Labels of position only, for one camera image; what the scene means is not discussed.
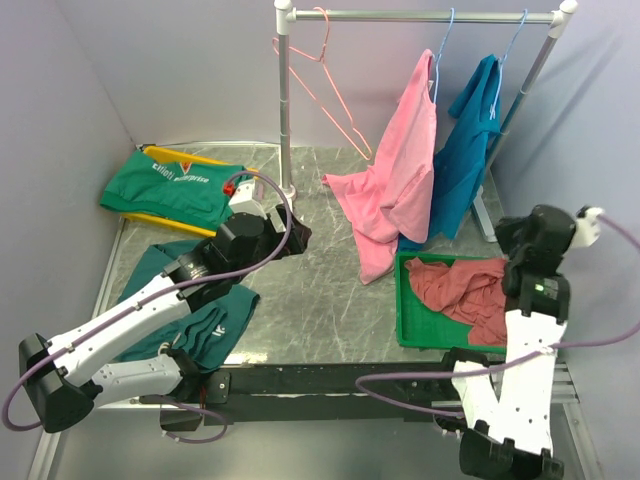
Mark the salmon red t shirt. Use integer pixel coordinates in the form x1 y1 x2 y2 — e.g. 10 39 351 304
404 258 507 347

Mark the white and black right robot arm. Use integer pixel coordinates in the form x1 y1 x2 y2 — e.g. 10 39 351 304
437 205 577 479

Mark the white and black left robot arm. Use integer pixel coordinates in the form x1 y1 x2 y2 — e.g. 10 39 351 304
18 204 312 433

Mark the green printed t shirt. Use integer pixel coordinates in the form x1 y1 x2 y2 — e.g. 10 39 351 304
100 151 245 230

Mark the pink t shirt on hanger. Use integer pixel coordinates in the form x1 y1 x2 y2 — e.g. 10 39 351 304
322 50 437 285

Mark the dark teal t shirt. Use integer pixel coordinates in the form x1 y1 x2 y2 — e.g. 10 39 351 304
115 240 260 373

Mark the blue t shirt on hanger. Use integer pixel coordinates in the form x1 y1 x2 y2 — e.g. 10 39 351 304
428 55 502 239

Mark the light blue hanger right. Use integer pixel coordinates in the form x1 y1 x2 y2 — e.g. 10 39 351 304
489 8 529 120

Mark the light blue hanger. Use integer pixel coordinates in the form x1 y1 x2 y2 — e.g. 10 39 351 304
432 7 456 104
489 8 529 120

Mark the light blue hanger left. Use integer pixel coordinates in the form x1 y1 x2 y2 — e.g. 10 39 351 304
432 7 456 104

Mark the yellow plastic tray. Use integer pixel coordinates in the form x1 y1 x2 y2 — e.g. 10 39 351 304
115 145 237 237

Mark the green plastic tray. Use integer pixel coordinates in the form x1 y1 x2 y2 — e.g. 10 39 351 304
394 251 506 354

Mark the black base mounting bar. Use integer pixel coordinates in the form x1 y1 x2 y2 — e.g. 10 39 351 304
170 361 443 423

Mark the silver clothes rack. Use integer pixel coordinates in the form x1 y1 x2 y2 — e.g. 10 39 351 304
273 0 579 244

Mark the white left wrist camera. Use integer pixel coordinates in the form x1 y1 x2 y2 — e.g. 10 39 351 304
228 179 266 218

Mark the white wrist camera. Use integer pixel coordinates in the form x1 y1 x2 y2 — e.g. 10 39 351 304
228 179 266 218
570 205 605 249

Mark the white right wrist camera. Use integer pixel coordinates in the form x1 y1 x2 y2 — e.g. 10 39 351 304
570 205 605 249

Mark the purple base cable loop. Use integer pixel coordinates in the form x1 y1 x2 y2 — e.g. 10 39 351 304
162 399 236 445

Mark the pink wire hanger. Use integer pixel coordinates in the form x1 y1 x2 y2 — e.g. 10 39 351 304
271 7 374 162

